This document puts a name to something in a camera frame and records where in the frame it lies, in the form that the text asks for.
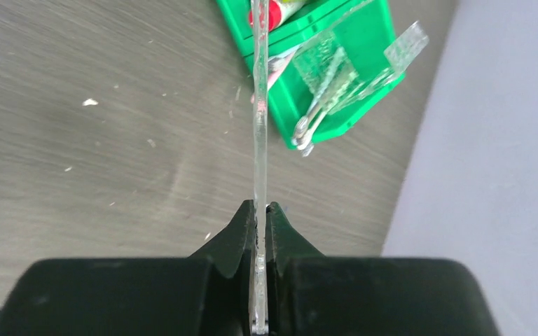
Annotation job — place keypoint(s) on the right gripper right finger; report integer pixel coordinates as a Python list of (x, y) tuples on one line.
[(315, 294)]

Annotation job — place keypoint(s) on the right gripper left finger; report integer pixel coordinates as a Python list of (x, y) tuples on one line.
[(206, 293)]

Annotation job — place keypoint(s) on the green compartment organizer bin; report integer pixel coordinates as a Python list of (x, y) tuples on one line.
[(364, 26)]

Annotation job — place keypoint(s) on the clear oval textured tray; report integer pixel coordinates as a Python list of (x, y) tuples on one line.
[(259, 299)]

